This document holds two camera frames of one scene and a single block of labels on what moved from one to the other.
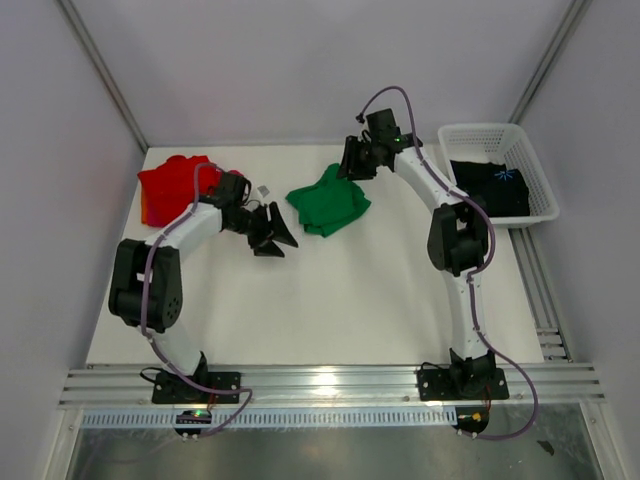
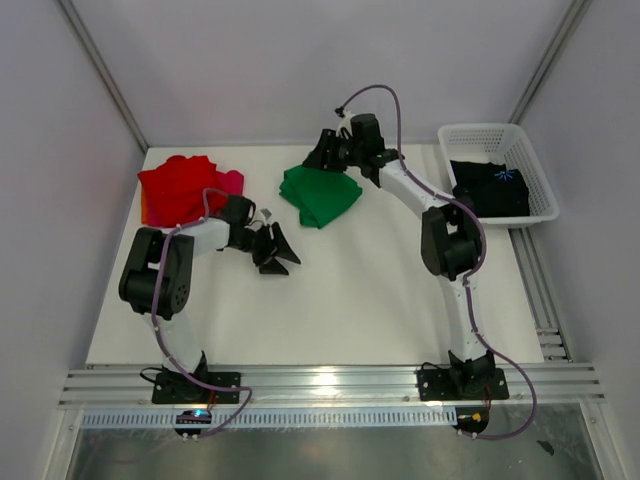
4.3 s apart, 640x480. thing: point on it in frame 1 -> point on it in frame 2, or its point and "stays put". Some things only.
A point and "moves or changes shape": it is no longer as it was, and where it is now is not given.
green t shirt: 329,203 moves or changes shape
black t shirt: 499,190 stays put
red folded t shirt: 167,190 stays put
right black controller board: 472,418 stays put
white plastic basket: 502,143 stays put
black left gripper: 279,230 -> 275,246
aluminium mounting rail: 130,387 stays put
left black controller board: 192,417 stays put
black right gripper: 349,159 -> 322,159
